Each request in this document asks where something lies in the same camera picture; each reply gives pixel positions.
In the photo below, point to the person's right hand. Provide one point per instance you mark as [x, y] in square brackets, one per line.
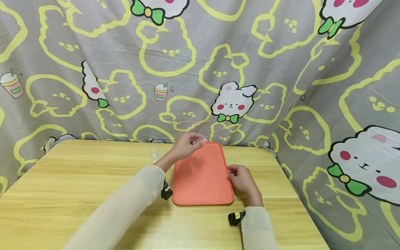
[243, 182]

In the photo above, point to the person's right fingers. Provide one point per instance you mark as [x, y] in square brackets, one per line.
[232, 172]

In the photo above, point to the black wrist band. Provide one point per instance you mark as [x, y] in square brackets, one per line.
[166, 191]
[236, 218]

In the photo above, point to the person's left hand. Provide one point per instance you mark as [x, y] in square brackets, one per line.
[184, 147]

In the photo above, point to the person's left fingers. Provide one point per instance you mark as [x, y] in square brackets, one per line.
[194, 139]

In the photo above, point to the person's left forearm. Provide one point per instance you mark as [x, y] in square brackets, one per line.
[125, 205]

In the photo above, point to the small clear plastic cup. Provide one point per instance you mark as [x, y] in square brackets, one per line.
[203, 139]

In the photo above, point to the orange plastic tray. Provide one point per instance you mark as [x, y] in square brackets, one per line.
[201, 175]

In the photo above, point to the stack of clear plastic cups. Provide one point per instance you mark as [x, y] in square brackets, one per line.
[156, 152]

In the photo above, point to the person's right forearm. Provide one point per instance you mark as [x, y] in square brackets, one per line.
[257, 222]

